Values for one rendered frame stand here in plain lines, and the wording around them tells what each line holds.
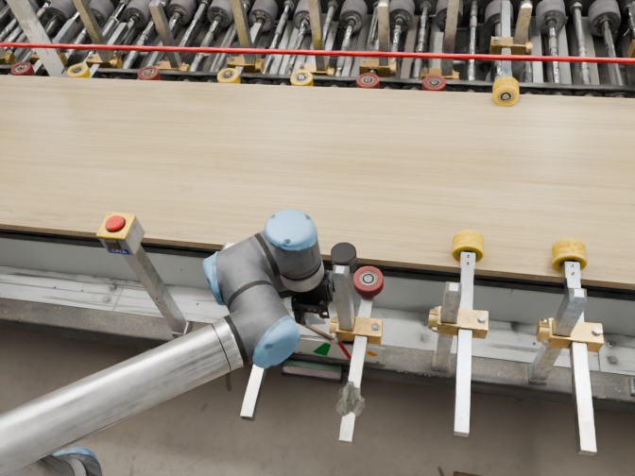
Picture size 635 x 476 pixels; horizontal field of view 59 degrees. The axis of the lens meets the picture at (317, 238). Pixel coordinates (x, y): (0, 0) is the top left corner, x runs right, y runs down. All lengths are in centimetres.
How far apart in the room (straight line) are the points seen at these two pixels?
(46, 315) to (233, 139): 82
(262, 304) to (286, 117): 111
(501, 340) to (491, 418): 62
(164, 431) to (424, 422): 102
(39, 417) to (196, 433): 149
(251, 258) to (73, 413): 37
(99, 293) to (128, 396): 115
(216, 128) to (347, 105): 45
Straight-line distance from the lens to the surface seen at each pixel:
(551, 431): 237
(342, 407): 139
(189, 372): 93
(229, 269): 101
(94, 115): 223
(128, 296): 200
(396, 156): 180
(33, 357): 285
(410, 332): 175
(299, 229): 101
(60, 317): 196
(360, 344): 147
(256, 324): 93
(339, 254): 129
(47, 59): 253
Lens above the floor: 218
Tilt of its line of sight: 53 degrees down
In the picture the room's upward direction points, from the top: 10 degrees counter-clockwise
